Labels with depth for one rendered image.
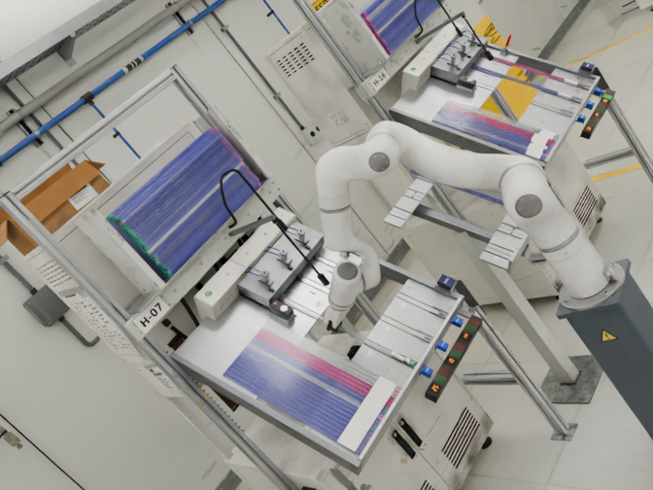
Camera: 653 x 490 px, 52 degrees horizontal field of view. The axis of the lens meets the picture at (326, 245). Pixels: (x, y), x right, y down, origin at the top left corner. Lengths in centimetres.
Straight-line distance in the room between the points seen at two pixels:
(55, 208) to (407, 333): 127
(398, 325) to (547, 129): 120
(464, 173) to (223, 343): 98
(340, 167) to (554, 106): 155
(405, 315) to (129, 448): 195
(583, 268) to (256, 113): 289
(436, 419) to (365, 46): 159
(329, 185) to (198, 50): 265
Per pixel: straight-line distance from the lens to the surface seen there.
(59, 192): 250
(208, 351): 223
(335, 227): 187
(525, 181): 175
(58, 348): 363
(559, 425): 269
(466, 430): 275
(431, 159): 177
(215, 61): 438
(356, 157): 173
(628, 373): 212
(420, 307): 228
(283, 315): 223
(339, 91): 310
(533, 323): 271
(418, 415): 256
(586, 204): 361
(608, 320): 198
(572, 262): 190
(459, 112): 301
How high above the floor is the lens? 177
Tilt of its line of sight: 17 degrees down
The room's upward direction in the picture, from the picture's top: 39 degrees counter-clockwise
